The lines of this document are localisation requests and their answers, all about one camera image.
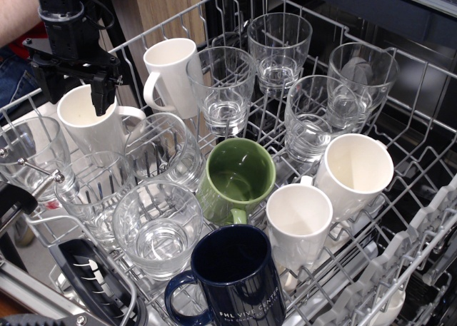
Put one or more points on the clear glass right middle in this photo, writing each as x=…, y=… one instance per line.
x=318, y=109

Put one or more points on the clear glass back centre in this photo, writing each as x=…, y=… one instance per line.
x=222, y=80

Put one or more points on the tall white mug back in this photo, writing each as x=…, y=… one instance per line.
x=168, y=87

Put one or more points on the clear glass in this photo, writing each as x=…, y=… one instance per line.
x=279, y=43
x=222, y=80
x=157, y=224
x=318, y=109
x=370, y=72
x=162, y=147
x=96, y=184
x=33, y=147

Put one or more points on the clear glass back top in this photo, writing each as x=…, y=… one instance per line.
x=279, y=43

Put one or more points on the clear glass centre left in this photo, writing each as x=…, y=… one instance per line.
x=162, y=147

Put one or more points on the person in red shirt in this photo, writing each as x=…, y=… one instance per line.
x=19, y=21

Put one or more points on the grey wire dishwasher rack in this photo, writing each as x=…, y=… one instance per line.
x=417, y=123

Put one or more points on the white mug left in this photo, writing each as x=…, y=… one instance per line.
x=92, y=133

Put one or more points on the clear glass front left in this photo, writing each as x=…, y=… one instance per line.
x=96, y=184

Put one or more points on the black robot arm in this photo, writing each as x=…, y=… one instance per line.
x=77, y=7

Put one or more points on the grey plastic tine holder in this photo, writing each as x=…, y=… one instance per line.
x=359, y=302

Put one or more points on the small white mug front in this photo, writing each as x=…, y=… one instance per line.
x=298, y=216

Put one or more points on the black clamp with metal screw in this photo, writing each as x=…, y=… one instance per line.
x=15, y=202

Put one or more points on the clear glass far left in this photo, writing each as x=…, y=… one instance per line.
x=33, y=147

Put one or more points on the clear glass far right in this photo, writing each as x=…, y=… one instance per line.
x=370, y=72

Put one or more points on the clear glass front centre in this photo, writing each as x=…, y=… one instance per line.
x=157, y=224

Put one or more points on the black slotted plastic handle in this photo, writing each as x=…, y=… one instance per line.
x=101, y=290

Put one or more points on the dark blue printed mug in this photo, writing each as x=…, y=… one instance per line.
x=234, y=267

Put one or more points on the green ceramic mug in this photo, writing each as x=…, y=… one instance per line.
x=239, y=174

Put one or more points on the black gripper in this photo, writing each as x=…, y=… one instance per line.
x=71, y=51

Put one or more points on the large white mug right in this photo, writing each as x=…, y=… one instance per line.
x=353, y=171

